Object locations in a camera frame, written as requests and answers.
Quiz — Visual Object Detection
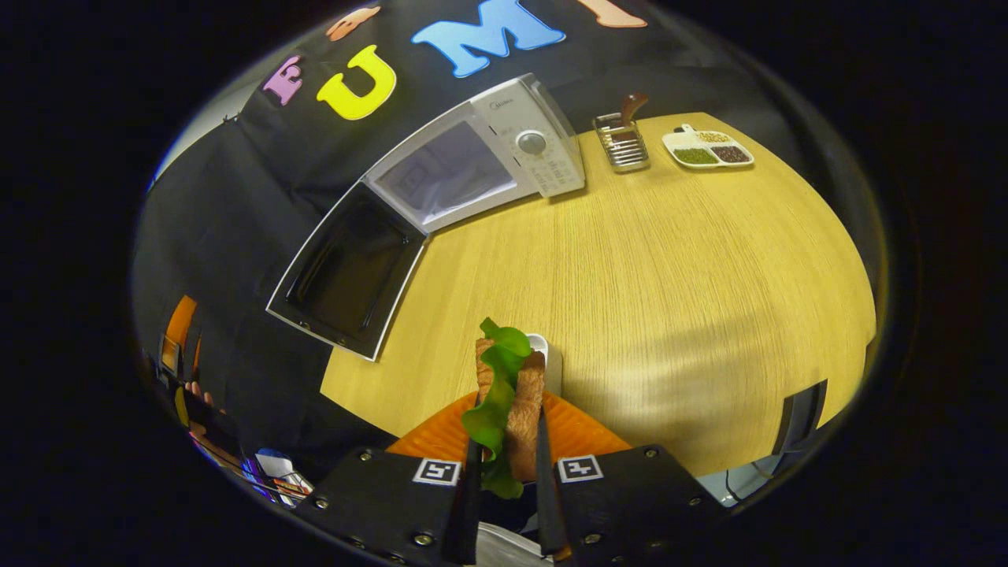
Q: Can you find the colourful printed packet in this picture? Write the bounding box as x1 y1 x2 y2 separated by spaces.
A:
239 447 316 505

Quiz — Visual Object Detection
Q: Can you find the black cable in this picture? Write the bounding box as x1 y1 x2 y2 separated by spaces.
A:
723 461 776 505

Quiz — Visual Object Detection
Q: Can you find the metal wire utensil holder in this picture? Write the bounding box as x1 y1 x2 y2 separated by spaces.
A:
592 112 651 172

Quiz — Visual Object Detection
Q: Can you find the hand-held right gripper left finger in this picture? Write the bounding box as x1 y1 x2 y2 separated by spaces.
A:
313 391 484 567

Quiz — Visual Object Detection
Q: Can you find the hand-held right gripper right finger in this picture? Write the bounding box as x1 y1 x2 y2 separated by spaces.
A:
535 391 725 567

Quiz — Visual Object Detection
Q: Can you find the white divided dish of beans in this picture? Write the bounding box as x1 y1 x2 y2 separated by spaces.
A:
661 124 755 169

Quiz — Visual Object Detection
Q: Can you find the small white plate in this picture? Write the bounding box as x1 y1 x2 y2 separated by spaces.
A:
526 333 564 398

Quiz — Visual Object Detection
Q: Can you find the lettuce sandwich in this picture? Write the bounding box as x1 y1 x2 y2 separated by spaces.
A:
461 317 548 499

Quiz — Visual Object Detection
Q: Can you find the white microwave oven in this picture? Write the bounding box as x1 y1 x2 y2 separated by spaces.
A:
265 73 587 361

